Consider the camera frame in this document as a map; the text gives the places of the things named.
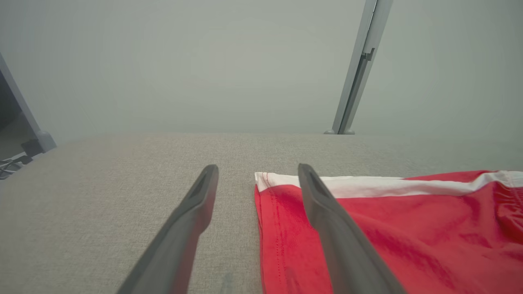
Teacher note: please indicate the red white-trimmed shorts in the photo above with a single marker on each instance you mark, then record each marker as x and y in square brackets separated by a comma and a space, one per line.
[408, 237]

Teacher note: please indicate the grey metal partition post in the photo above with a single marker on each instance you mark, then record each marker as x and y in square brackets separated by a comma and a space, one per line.
[361, 65]
[24, 110]

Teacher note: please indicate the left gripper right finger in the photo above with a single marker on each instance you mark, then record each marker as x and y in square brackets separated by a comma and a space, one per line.
[343, 237]

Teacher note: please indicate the small black box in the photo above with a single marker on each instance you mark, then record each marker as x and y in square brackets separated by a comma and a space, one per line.
[30, 148]

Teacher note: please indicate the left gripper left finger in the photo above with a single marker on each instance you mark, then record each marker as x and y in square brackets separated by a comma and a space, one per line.
[179, 237]

